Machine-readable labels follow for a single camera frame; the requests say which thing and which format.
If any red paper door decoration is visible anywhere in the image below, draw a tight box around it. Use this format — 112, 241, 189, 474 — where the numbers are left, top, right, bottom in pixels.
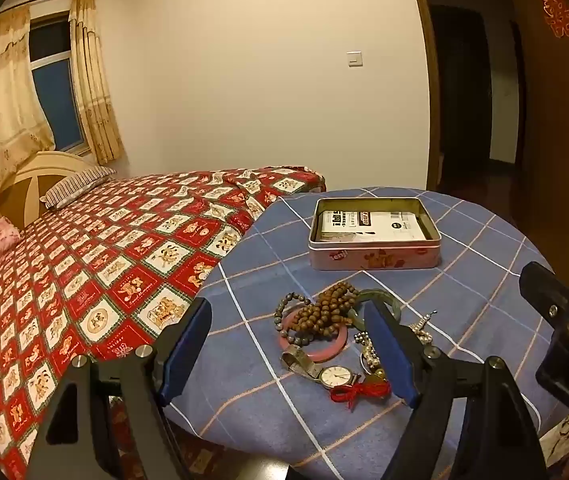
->
539, 0, 569, 38

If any pink metal tin box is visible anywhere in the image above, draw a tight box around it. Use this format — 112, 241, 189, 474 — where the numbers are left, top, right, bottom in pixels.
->
308, 197, 442, 272

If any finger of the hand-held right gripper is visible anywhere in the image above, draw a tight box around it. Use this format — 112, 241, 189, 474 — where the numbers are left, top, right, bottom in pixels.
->
519, 261, 569, 347

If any green jade bangle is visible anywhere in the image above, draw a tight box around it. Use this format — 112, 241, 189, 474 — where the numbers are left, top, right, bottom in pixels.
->
347, 287, 402, 333

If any brown wooden bead bracelet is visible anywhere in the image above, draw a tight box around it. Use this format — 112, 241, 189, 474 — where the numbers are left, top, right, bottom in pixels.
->
309, 282, 362, 343

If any dark metallic bead bracelet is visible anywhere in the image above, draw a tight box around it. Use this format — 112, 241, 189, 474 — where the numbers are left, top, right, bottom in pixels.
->
274, 292, 317, 346

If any window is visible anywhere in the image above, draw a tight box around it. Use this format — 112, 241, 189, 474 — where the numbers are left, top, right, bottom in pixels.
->
28, 17, 88, 153

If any brown wooden door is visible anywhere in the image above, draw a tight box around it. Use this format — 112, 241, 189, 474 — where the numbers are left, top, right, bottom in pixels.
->
509, 0, 569, 286

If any narrow beige floral curtain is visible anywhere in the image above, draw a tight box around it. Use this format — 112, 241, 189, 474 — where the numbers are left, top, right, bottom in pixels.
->
68, 0, 126, 165

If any silver wristwatch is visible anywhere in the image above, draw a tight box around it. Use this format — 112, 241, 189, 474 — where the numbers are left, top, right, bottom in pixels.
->
280, 344, 365, 390

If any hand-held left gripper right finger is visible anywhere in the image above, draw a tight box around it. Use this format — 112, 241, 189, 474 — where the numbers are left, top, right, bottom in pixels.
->
363, 300, 550, 480

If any wooden door frame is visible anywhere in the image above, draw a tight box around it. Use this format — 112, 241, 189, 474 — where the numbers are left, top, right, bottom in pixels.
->
404, 0, 442, 193

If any pink bangle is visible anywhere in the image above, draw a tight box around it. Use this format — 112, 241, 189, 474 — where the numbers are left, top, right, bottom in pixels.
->
278, 308, 352, 363

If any cream wooden headboard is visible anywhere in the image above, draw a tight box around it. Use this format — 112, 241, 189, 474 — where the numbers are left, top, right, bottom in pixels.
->
0, 150, 98, 261

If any striped pillow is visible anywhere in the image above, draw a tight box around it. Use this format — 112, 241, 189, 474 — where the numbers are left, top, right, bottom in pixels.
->
39, 166, 118, 210

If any red patterned bed quilt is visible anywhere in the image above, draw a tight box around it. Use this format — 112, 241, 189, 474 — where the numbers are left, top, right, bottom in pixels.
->
0, 165, 327, 461

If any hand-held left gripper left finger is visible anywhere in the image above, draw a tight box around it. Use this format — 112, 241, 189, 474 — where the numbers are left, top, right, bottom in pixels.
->
27, 297, 212, 480

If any printed paper sheet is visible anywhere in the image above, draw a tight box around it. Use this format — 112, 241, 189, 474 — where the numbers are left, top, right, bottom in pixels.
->
320, 210, 427, 242

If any blue plaid tablecloth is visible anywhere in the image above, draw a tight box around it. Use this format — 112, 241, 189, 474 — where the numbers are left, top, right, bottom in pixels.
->
164, 187, 569, 480

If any red string cord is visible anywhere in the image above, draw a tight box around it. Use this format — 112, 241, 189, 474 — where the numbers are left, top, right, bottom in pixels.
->
331, 379, 392, 408

